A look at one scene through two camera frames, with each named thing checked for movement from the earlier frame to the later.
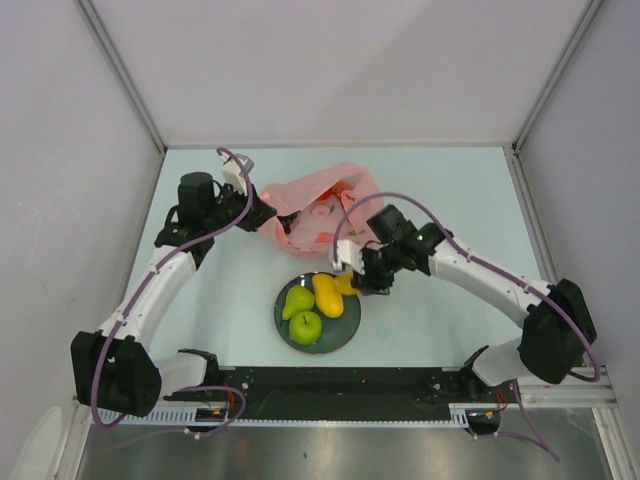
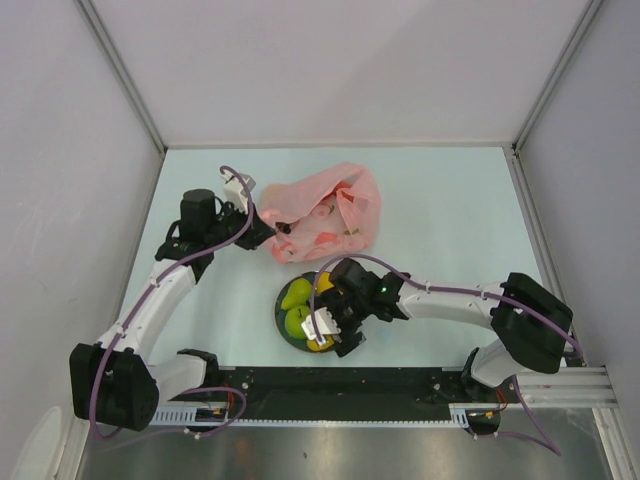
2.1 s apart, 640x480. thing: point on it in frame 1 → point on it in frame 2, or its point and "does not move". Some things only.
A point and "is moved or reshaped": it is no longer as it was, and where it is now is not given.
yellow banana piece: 344,284 is moved or reshaped
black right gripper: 368,283 → 331,299
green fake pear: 299,299 is moved or reshaped
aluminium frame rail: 570,392 does not move
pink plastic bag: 331,206 does not move
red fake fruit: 336,191 is moved or reshaped
